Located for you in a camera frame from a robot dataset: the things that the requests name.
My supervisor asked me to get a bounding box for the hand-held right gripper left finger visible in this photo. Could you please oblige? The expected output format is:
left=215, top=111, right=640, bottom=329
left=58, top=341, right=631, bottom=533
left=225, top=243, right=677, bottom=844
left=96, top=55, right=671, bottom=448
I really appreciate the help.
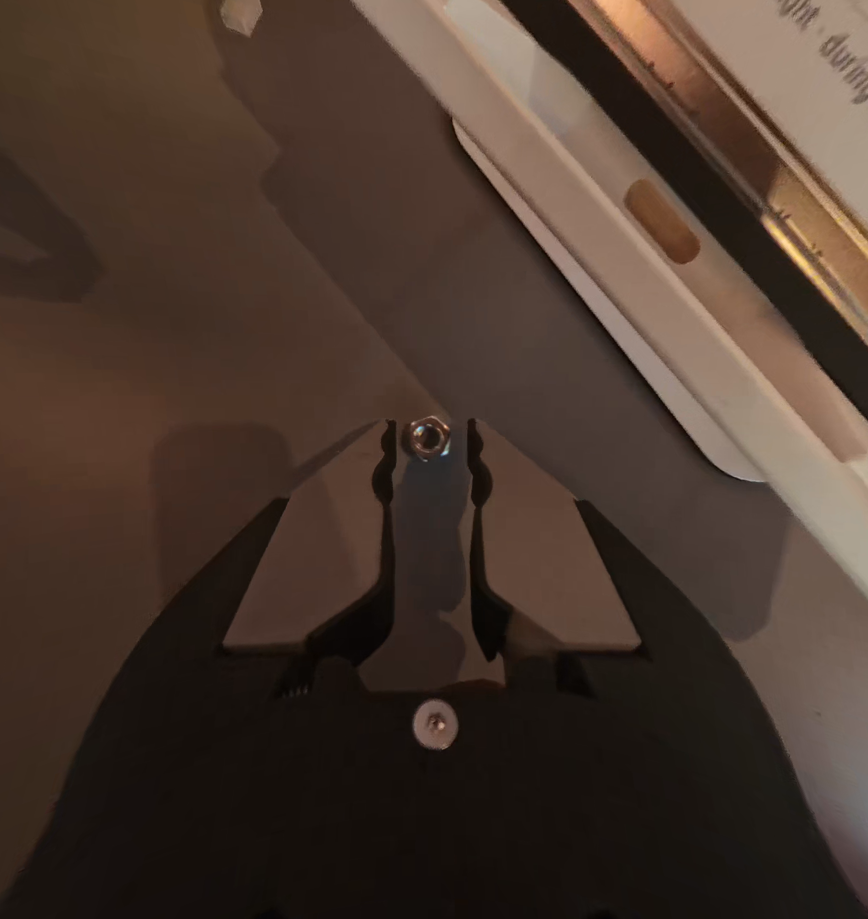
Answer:
left=220, top=418, right=399, bottom=665

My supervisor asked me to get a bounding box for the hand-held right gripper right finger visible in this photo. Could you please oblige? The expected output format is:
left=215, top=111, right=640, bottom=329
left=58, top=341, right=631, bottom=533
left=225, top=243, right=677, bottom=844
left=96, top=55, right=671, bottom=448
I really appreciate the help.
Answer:
left=466, top=418, right=644, bottom=665

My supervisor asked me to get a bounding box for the steel hex nut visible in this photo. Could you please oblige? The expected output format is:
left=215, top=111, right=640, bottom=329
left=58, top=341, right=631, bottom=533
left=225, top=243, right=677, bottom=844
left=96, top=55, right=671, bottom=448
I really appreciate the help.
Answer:
left=403, top=415, right=452, bottom=464

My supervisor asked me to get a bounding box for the wooden document stand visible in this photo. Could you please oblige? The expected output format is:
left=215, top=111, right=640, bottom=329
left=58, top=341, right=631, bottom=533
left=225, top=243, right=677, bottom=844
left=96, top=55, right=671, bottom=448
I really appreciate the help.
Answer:
left=348, top=0, right=868, bottom=626

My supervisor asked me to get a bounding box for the printed instruction sheet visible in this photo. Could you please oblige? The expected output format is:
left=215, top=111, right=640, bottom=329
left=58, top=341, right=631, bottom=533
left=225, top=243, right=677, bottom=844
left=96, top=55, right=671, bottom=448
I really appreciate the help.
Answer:
left=664, top=0, right=868, bottom=267

